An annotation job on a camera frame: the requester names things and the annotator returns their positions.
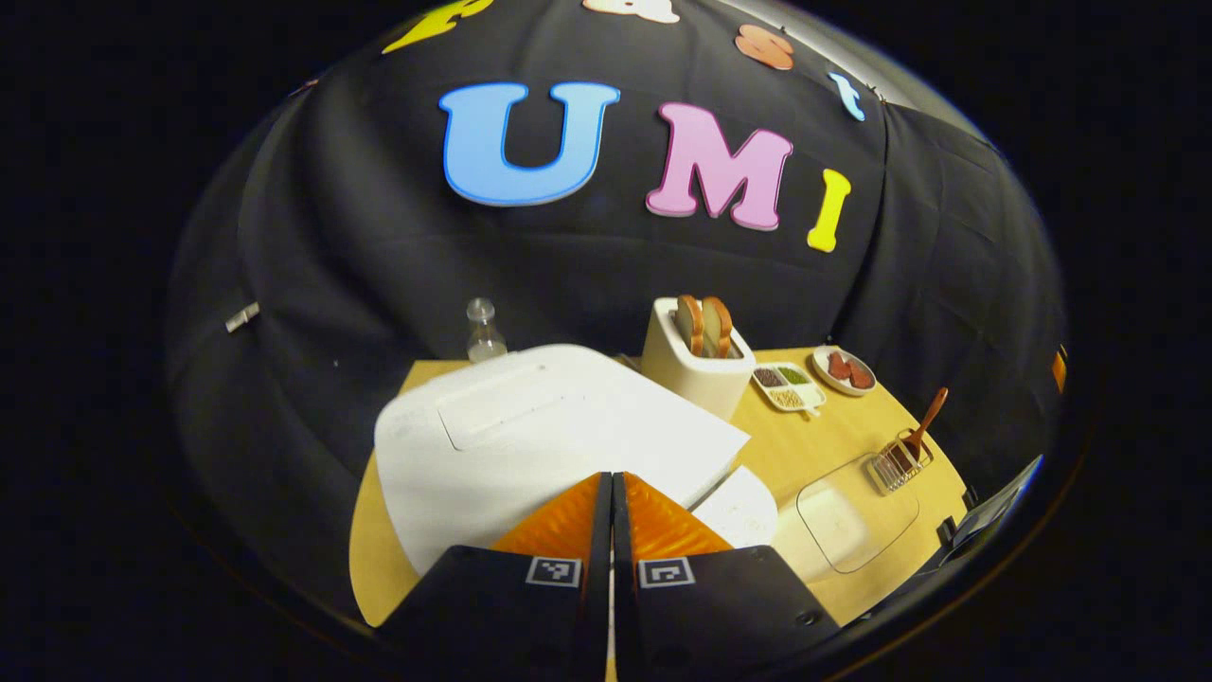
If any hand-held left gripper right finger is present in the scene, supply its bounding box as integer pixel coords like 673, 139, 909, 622
612, 471, 842, 682

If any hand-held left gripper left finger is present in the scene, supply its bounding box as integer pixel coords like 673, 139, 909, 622
379, 472, 615, 682

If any clear wire chopstick holder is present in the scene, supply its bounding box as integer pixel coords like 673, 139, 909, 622
866, 436, 936, 496

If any brown wooden spoon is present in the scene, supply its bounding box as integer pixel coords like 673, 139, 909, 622
888, 386, 950, 467

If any white rice cooker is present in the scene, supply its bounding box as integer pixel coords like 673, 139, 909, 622
374, 343, 779, 577

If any clear plastic container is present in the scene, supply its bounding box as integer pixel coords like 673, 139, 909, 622
772, 453, 921, 584

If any white toaster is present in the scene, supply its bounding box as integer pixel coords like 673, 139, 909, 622
641, 296, 758, 422

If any white divided dish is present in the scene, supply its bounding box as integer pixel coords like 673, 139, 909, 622
751, 362, 828, 418

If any round white plate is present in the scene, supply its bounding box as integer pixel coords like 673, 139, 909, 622
811, 345, 878, 397

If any clear glass bottle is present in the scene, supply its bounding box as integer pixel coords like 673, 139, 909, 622
464, 297, 508, 365

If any toasted bread slice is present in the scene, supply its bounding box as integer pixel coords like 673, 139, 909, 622
674, 294, 706, 358
702, 296, 735, 359

